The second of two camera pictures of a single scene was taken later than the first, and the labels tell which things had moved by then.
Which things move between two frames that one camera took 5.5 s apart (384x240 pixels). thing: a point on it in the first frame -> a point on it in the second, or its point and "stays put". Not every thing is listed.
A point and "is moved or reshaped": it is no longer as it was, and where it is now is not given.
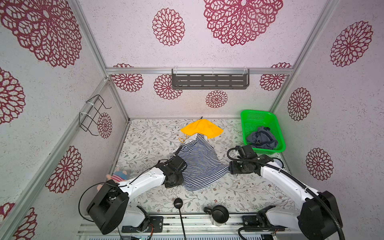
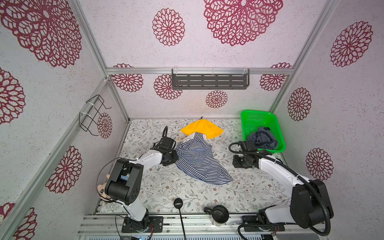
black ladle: x=178 y=203 stays put
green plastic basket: x=251 y=119 stays put
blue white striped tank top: x=203 y=165 is moved or reshaped
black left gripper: x=180 y=181 -> x=175 y=157
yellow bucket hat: x=204 y=127 stays put
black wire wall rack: x=88 y=122 stays put
